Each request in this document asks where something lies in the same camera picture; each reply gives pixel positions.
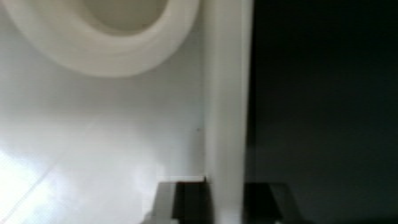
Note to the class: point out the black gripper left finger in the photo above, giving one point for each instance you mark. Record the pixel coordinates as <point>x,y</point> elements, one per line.
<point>182,205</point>

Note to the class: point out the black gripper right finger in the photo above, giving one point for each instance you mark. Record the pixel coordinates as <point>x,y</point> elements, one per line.
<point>271,206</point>

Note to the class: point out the white square tabletop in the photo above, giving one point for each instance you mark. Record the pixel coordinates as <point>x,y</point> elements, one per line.
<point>123,109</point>

